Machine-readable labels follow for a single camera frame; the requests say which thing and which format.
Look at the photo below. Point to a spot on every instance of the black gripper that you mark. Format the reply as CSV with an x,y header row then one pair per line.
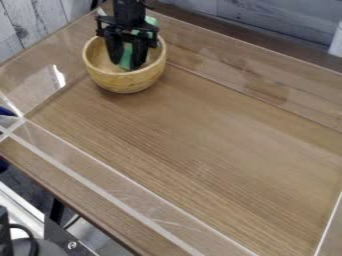
x,y
112,31

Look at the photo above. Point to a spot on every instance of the green rectangular block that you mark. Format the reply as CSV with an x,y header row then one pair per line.
x,y
136,33

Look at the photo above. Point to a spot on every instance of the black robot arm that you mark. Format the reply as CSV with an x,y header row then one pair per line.
x,y
129,12

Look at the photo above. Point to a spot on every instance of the light wooden bowl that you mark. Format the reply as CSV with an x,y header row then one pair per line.
x,y
114,78

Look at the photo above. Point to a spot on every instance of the black table leg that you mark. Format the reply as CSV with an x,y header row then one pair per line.
x,y
57,211

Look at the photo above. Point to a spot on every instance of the clear acrylic tray wall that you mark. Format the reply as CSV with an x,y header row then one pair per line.
x,y
217,164

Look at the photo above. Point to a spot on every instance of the black metal base plate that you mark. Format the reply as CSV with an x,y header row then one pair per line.
x,y
63,244

